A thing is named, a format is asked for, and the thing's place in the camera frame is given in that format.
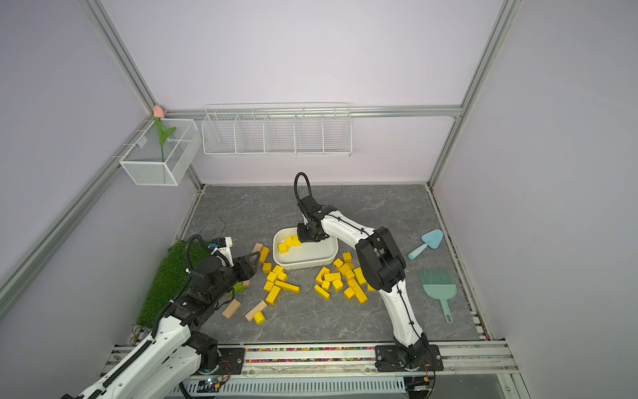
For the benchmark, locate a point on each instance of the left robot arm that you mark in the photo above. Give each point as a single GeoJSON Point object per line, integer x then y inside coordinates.
{"type": "Point", "coordinates": [175, 349]}

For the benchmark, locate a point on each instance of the white mesh wall basket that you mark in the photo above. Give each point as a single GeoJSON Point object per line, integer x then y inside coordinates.
{"type": "Point", "coordinates": [142, 161]}

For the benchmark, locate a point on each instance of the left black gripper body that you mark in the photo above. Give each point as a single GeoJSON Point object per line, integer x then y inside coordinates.
{"type": "Point", "coordinates": [229, 278]}

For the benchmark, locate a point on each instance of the teal toy shovel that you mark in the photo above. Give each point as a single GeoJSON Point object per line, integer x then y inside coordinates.
{"type": "Point", "coordinates": [430, 240]}

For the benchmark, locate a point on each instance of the artificial pink tulip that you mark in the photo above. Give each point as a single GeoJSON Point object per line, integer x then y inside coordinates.
{"type": "Point", "coordinates": [163, 134]}

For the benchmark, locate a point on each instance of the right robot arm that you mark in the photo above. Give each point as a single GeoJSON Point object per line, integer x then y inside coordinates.
{"type": "Point", "coordinates": [383, 266]}

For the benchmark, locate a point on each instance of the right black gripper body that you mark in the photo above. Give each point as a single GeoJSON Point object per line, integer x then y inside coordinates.
{"type": "Point", "coordinates": [305, 233]}

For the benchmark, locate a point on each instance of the yellow rectangular block left pile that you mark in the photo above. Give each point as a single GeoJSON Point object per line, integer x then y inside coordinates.
{"type": "Point", "coordinates": [273, 296]}

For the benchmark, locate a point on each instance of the natural wood block lower left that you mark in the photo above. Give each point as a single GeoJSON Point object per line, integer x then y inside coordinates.
{"type": "Point", "coordinates": [232, 309]}

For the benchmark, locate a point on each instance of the long yellow block right diagonal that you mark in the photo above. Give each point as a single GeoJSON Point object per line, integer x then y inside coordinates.
{"type": "Point", "coordinates": [355, 291]}

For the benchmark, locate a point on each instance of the teal toy rake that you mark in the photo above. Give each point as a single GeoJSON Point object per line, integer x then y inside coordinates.
{"type": "Point", "coordinates": [439, 284]}

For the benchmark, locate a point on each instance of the green artificial grass mat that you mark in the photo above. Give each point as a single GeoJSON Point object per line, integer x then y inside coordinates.
{"type": "Point", "coordinates": [168, 281]}

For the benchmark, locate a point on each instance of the white plastic bin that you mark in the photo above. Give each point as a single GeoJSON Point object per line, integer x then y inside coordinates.
{"type": "Point", "coordinates": [308, 255]}

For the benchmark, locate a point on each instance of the yellow block right pile left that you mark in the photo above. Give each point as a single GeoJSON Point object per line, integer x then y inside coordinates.
{"type": "Point", "coordinates": [322, 292]}

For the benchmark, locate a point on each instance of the white wire wall rack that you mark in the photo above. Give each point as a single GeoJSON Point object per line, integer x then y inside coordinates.
{"type": "Point", "coordinates": [278, 129]}

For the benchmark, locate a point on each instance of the green wedge block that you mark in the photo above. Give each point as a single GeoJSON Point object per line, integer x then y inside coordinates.
{"type": "Point", "coordinates": [238, 288]}

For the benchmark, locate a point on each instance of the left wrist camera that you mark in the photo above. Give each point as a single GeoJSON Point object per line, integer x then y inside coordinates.
{"type": "Point", "coordinates": [221, 245]}

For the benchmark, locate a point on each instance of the natural wood long block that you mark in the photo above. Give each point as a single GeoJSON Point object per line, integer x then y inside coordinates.
{"type": "Point", "coordinates": [256, 309]}

